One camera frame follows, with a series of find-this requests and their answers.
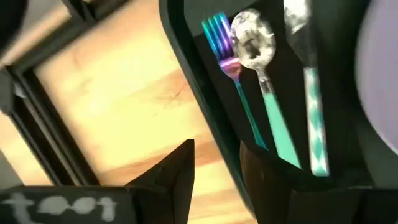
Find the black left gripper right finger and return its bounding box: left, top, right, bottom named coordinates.
left=239, top=141, right=398, bottom=224

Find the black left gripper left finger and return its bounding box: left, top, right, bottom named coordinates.
left=0, top=138, right=196, bottom=224

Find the knife with teal-white checked handle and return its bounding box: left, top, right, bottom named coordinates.
left=283, top=0, right=331, bottom=178

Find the iridescent fork with teal handle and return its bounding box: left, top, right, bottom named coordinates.
left=201, top=12, right=269, bottom=151

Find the silver spoon with teal handle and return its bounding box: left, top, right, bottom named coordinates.
left=230, top=8, right=302, bottom=170

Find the lavender plate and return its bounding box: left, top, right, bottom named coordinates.
left=354, top=0, right=398, bottom=156

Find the dark green plastic tray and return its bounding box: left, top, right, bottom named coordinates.
left=158, top=0, right=398, bottom=220

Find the black aluminium table frame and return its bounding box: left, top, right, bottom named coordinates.
left=0, top=0, right=132, bottom=187

